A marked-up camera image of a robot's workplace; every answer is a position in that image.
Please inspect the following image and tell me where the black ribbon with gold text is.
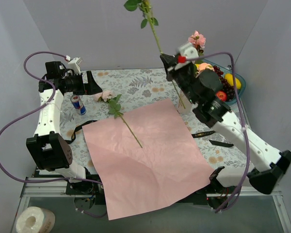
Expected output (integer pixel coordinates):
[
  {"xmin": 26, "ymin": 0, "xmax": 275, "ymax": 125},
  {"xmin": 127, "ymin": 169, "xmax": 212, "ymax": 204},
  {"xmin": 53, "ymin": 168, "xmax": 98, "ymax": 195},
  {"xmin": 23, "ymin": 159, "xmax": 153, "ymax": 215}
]
[{"xmin": 66, "ymin": 120, "xmax": 234, "ymax": 148}]

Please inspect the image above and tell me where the blue silver energy drink can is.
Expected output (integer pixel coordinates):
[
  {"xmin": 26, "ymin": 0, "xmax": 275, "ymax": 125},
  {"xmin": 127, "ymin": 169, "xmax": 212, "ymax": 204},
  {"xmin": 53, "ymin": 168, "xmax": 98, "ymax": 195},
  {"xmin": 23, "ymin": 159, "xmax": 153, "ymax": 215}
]
[{"xmin": 70, "ymin": 95, "xmax": 86, "ymax": 115}]

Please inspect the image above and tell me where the red apple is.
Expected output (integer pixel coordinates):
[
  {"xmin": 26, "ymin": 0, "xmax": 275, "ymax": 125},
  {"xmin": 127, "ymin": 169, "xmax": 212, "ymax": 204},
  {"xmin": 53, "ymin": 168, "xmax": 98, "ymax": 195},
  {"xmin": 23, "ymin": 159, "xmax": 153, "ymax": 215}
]
[{"xmin": 216, "ymin": 91, "xmax": 227, "ymax": 101}]

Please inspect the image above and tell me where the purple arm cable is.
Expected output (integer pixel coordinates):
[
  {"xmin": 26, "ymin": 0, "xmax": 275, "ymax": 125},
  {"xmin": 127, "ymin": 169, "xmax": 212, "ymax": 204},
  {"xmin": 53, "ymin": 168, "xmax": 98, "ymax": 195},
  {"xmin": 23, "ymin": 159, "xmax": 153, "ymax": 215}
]
[
  {"xmin": 184, "ymin": 51, "xmax": 252, "ymax": 214},
  {"xmin": 0, "ymin": 51, "xmax": 107, "ymax": 218}
]

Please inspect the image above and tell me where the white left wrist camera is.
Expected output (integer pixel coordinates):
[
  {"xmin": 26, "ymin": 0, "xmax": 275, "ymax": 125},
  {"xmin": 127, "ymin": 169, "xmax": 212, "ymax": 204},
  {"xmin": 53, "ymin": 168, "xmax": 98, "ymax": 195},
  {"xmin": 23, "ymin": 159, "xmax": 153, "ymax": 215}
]
[{"xmin": 67, "ymin": 57, "xmax": 82, "ymax": 75}]

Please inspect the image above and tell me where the teal plastic fruit basket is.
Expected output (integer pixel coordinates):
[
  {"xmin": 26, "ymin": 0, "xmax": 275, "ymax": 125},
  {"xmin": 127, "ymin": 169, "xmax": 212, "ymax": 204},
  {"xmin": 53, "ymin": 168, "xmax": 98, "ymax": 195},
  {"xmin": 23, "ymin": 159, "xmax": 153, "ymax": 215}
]
[{"xmin": 196, "ymin": 59, "xmax": 246, "ymax": 105}]

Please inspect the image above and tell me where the floral patterned table mat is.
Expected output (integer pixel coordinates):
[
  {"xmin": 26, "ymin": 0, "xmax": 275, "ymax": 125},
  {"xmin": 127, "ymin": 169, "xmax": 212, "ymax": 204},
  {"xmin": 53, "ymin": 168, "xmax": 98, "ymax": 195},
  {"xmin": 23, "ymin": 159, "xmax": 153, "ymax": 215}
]
[{"xmin": 60, "ymin": 68, "xmax": 246, "ymax": 168}]

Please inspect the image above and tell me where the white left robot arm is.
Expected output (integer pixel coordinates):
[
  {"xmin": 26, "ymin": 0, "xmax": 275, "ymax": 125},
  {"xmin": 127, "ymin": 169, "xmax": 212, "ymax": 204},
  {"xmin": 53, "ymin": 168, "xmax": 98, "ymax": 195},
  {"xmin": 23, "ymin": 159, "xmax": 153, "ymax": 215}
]
[{"xmin": 26, "ymin": 61, "xmax": 102, "ymax": 194}]

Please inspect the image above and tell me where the single pink flower stem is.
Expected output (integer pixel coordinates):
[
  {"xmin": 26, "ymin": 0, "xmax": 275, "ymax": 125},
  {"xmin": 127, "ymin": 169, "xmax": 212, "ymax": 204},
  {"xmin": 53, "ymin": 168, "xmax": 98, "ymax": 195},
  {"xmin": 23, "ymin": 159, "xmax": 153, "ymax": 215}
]
[{"xmin": 195, "ymin": 63, "xmax": 214, "ymax": 73}]

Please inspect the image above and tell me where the yellow mango right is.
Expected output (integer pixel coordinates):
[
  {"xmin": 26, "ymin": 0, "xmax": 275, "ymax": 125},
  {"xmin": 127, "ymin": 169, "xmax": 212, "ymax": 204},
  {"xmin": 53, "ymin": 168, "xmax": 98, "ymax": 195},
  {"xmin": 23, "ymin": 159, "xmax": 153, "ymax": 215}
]
[{"xmin": 224, "ymin": 73, "xmax": 242, "ymax": 90}]

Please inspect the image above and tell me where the purple wrapping paper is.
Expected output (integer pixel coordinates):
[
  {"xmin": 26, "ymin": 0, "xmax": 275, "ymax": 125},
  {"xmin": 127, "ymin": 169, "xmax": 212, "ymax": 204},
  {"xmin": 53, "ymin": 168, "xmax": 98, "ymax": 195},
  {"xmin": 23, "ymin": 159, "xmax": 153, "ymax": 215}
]
[{"xmin": 83, "ymin": 99, "xmax": 213, "ymax": 220}]

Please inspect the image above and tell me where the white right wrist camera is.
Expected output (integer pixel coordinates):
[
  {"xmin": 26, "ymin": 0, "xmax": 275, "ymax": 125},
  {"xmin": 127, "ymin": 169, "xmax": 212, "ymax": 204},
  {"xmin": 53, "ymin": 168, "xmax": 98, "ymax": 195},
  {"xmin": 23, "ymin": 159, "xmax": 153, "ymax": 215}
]
[{"xmin": 177, "ymin": 42, "xmax": 199, "ymax": 64}]

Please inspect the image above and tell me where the dark red grape bunch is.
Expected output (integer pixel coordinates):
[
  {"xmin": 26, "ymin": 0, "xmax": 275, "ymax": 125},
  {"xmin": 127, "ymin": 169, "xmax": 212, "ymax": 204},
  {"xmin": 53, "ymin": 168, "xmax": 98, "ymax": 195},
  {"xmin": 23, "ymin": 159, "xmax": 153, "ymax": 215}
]
[{"xmin": 213, "ymin": 66, "xmax": 235, "ymax": 102}]

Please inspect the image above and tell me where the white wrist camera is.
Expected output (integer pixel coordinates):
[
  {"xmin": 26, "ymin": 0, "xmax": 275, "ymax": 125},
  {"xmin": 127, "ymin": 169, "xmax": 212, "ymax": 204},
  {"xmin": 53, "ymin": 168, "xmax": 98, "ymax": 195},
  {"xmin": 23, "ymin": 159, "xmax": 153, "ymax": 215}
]
[
  {"xmin": 67, "ymin": 57, "xmax": 82, "ymax": 75},
  {"xmin": 177, "ymin": 42, "xmax": 199, "ymax": 64}
]

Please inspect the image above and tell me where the aluminium frame rail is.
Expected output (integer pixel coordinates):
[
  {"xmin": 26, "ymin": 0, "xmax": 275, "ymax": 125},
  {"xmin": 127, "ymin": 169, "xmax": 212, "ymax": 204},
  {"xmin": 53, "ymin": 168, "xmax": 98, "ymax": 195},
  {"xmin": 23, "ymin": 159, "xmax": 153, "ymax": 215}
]
[{"xmin": 21, "ymin": 180, "xmax": 67, "ymax": 197}]

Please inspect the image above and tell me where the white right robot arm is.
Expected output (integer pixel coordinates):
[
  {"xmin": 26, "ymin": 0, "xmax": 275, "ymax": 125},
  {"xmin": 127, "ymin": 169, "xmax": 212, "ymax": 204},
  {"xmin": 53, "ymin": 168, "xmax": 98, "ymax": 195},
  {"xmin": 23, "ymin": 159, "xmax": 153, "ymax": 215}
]
[{"xmin": 160, "ymin": 54, "xmax": 291, "ymax": 194}]

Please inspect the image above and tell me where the white toilet paper roll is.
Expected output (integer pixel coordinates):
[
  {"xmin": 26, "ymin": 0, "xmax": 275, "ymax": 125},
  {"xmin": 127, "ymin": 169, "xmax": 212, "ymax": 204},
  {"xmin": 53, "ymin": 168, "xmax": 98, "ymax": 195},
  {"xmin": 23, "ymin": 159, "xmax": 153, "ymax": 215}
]
[{"xmin": 16, "ymin": 206, "xmax": 55, "ymax": 233}]

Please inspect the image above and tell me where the white ribbed ceramic vase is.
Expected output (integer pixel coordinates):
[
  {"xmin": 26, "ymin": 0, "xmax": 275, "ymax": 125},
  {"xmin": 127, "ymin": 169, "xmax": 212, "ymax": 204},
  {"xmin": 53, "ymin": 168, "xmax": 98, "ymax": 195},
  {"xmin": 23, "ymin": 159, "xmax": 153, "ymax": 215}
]
[{"xmin": 177, "ymin": 91, "xmax": 192, "ymax": 114}]

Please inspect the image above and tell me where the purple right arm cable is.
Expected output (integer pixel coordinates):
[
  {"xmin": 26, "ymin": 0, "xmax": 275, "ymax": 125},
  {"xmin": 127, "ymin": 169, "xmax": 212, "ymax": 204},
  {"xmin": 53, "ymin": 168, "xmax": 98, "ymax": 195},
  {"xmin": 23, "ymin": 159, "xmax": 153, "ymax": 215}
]
[{"xmin": 184, "ymin": 51, "xmax": 252, "ymax": 214}]

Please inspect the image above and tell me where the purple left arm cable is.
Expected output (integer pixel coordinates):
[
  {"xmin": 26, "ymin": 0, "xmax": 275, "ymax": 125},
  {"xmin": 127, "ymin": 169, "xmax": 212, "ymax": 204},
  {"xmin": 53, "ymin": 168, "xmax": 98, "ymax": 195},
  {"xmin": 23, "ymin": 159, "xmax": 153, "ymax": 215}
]
[{"xmin": 0, "ymin": 51, "xmax": 107, "ymax": 218}]

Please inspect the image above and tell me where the pink artificial flower bouquet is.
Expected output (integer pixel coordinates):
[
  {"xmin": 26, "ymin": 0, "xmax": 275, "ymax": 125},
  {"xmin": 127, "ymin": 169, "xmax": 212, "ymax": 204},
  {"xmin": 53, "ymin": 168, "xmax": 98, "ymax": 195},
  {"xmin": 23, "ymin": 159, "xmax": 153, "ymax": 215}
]
[{"xmin": 94, "ymin": 90, "xmax": 143, "ymax": 148}]

